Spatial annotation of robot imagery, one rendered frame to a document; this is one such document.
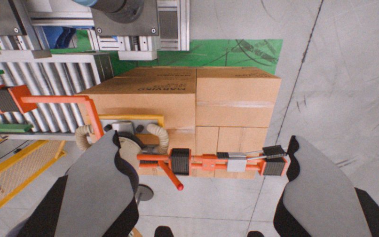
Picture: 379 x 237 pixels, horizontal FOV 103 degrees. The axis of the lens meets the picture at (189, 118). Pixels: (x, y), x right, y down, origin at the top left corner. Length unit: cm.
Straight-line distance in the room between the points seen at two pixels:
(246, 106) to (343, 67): 122
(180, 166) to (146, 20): 53
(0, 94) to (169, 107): 56
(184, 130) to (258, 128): 73
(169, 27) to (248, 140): 115
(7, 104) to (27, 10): 39
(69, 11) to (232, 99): 100
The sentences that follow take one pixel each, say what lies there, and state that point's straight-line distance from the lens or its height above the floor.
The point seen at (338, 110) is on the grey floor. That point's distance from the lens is 239.
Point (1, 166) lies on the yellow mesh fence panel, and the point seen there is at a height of 86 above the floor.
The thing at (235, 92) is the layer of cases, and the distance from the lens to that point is 117.
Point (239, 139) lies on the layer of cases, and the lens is 137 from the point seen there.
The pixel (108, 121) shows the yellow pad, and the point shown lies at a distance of 73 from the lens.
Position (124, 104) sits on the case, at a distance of 82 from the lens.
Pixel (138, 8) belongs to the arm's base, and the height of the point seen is 106.
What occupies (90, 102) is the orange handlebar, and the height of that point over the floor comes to 119.
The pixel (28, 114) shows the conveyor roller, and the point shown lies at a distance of 188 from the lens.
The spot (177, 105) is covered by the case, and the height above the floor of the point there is 94.
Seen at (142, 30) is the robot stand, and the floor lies 104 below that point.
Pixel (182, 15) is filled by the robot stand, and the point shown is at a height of 23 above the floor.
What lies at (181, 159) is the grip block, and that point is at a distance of 59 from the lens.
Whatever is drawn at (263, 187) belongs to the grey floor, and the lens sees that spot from 279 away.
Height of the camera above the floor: 163
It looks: 63 degrees down
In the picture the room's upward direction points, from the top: 174 degrees counter-clockwise
